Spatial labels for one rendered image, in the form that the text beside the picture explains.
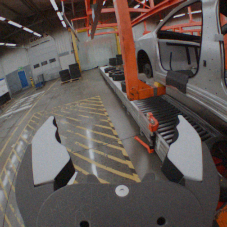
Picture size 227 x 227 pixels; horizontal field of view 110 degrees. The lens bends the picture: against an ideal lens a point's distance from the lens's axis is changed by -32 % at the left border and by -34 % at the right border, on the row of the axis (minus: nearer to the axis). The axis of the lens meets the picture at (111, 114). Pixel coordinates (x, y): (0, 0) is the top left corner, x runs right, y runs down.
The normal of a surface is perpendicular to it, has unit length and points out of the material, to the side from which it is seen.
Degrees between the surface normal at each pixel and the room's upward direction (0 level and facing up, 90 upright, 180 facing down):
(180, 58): 87
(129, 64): 90
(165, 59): 86
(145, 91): 90
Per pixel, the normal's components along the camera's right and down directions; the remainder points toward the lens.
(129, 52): 0.18, 0.46
